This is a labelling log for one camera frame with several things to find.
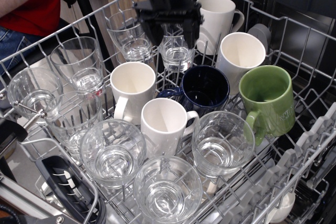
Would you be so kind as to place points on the black rack handle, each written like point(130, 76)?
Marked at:
point(71, 190)

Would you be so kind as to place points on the dark blue ceramic mug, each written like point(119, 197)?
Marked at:
point(203, 89)

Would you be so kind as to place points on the clear glass front centre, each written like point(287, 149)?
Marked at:
point(167, 189)

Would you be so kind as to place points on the white bowl lower rack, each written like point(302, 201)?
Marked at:
point(279, 214)

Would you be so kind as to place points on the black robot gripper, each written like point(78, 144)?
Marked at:
point(152, 12)

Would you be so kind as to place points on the grey plastic tine holder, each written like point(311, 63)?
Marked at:
point(260, 202)

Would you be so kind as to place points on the clear glass far left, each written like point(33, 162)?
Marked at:
point(33, 89)

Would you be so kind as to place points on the grey wire dishwasher rack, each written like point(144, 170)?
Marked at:
point(314, 94)

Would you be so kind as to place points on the white mug centre front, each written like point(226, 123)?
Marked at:
point(164, 122)

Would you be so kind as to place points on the green ceramic mug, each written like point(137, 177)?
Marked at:
point(267, 96)

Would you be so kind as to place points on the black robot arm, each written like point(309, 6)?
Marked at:
point(152, 14)

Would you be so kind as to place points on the person in red shirt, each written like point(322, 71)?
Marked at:
point(24, 22)

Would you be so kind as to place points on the white mug centre left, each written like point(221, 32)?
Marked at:
point(133, 85)

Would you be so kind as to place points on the clear glass front left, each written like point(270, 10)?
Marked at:
point(112, 151)

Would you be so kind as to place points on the grey round plastic clip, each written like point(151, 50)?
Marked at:
point(262, 33)

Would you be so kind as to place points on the clear glass back left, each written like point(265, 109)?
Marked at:
point(128, 36)

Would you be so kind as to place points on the white mug back row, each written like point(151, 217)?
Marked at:
point(220, 17)

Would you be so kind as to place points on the clear glass front right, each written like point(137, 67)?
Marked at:
point(222, 143)

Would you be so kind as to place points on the clear glass back centre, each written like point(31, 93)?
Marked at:
point(176, 54)

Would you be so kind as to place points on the clear glass left lower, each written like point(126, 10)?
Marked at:
point(71, 115)

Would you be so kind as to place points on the white mug tilted right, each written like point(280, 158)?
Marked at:
point(238, 53)

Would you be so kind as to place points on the tall clear glass left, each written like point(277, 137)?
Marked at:
point(79, 62)

